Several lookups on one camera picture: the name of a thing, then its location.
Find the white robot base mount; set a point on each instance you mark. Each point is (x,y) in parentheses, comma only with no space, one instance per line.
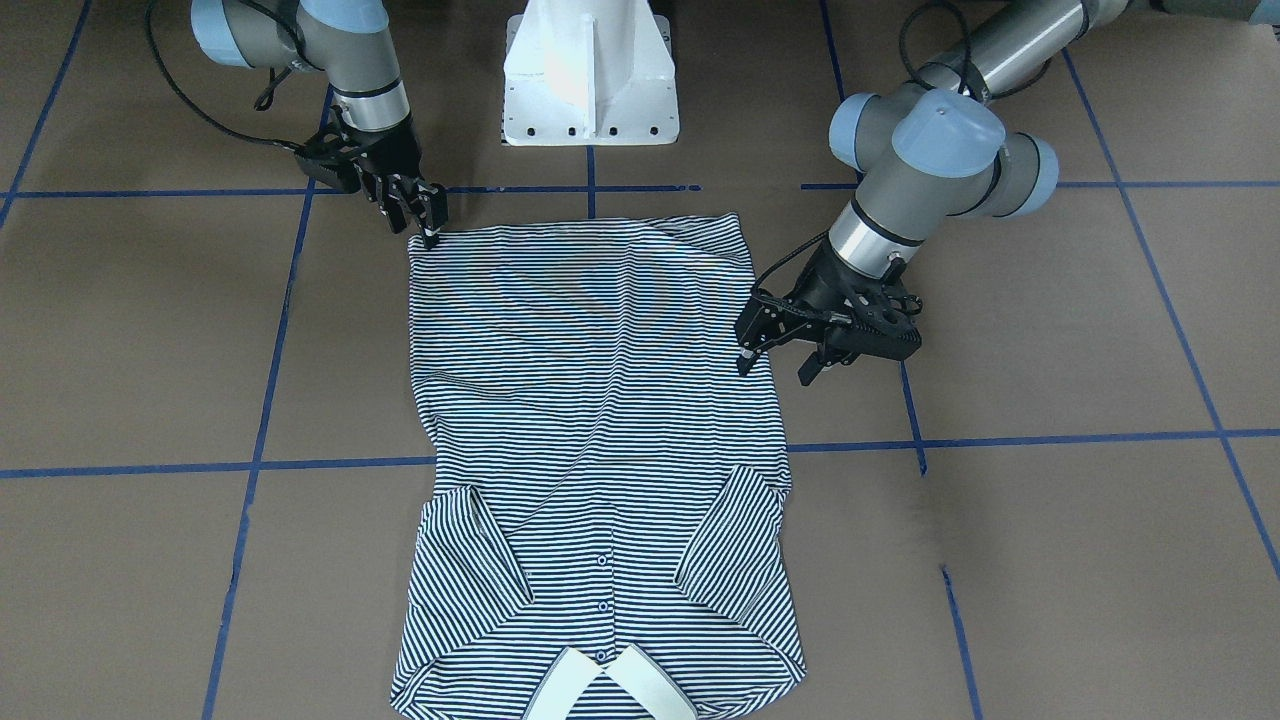
(589,73)

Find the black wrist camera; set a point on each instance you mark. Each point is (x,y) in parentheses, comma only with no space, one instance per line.
(883,318)
(332,159)

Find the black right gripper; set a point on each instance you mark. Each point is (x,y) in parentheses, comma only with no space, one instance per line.
(394,150)

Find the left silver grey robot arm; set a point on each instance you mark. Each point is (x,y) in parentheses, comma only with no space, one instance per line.
(931,150)

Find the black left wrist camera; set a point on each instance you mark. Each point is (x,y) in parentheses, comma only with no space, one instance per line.
(883,318)

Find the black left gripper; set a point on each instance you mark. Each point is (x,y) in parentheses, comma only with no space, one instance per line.
(827,281)

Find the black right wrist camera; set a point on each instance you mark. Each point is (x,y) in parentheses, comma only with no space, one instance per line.
(332,159)

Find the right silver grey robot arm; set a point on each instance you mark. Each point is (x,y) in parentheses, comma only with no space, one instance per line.
(348,41)

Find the navy white striped polo shirt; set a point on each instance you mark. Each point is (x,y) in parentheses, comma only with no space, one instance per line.
(604,536)

